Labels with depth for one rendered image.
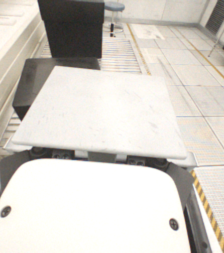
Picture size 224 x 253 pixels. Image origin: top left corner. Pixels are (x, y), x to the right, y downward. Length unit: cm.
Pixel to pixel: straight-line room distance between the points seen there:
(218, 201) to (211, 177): 18
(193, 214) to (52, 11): 85
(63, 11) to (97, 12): 15
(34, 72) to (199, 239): 62
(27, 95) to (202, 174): 140
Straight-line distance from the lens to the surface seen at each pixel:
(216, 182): 157
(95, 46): 91
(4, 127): 61
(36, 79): 59
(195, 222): 21
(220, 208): 150
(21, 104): 51
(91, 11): 86
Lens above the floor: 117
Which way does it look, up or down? 50 degrees down
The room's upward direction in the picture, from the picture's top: 7 degrees clockwise
